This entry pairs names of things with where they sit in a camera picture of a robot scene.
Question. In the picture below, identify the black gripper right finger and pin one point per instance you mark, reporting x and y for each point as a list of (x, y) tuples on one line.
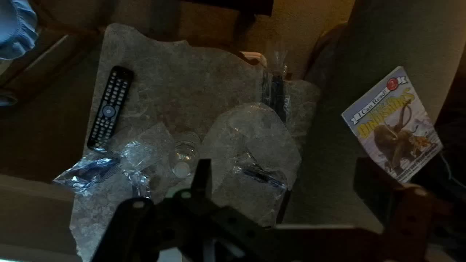
[(408, 213)]

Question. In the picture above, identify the beige fabric sofa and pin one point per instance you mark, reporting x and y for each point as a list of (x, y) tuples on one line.
[(424, 37)]

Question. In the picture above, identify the mammoth cover magazine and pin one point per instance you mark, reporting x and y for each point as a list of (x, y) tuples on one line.
[(393, 125)]

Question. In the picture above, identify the clear plastic water bottle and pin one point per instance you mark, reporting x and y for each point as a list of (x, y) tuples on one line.
[(183, 153)]

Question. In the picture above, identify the blue clear plastic bag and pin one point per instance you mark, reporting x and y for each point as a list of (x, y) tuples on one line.
[(90, 171)]

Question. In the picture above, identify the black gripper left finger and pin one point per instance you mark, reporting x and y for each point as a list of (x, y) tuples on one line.
[(124, 238)]

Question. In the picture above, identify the black remote control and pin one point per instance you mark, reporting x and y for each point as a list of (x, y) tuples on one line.
[(111, 104)]

